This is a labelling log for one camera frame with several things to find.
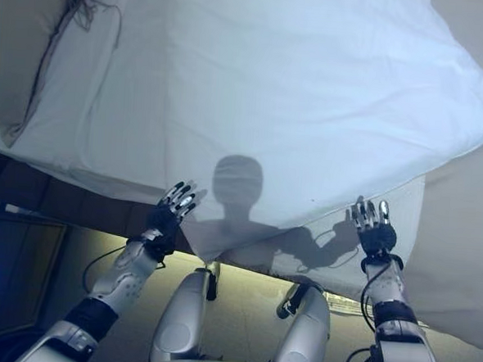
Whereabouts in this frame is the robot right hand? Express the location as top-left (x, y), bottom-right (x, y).
top-left (345, 194), bottom-right (400, 260)

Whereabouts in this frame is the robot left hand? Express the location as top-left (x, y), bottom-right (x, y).
top-left (145, 178), bottom-right (205, 251)

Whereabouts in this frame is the white duvet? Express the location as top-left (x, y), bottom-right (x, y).
top-left (148, 0), bottom-right (483, 305)

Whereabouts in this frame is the beige textured bed runner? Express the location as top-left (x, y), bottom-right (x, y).
top-left (399, 0), bottom-right (483, 348)

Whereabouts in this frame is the white bed sheet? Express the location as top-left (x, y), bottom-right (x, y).
top-left (7, 0), bottom-right (220, 201)

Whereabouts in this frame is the small patterned floor mat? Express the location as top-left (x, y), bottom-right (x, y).
top-left (327, 295), bottom-right (383, 318)

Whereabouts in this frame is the silver robot right leg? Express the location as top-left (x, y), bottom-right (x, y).
top-left (273, 281), bottom-right (334, 362)

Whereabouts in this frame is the dark brown low cabinet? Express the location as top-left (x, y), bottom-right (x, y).
top-left (0, 210), bottom-right (68, 343)

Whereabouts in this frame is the large beige pillow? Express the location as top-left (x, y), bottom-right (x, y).
top-left (0, 0), bottom-right (73, 151)

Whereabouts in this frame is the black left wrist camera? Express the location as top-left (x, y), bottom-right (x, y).
top-left (148, 234), bottom-right (178, 268)

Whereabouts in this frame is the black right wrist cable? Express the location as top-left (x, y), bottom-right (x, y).
top-left (357, 261), bottom-right (389, 334)

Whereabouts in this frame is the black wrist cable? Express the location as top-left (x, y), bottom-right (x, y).
top-left (357, 261), bottom-right (389, 334)
top-left (80, 242), bottom-right (169, 296)

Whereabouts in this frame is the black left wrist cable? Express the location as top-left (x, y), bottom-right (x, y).
top-left (80, 242), bottom-right (169, 296)

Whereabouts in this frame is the dark bed frame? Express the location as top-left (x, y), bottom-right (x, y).
top-left (0, 147), bottom-right (194, 256)

